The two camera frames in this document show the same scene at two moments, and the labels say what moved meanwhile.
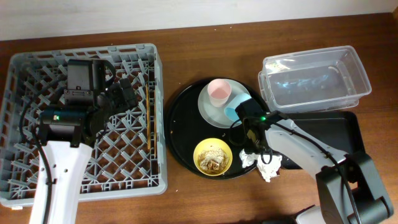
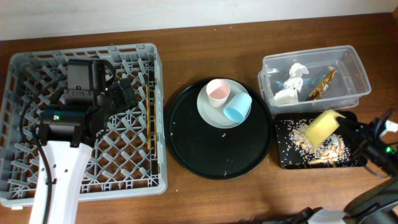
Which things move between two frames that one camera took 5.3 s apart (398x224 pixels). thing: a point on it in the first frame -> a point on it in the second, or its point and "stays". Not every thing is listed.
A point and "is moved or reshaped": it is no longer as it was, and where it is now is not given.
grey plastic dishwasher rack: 130,160 stays
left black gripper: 125,94 stays
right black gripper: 249,109 -> 357,133
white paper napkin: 267,170 -> 290,93
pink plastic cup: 219,90 stays
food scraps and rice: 213,160 is moved or reshaped
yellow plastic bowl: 212,156 -> 322,126
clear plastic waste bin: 319,80 stays
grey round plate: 216,116 stays
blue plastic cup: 231,104 stays
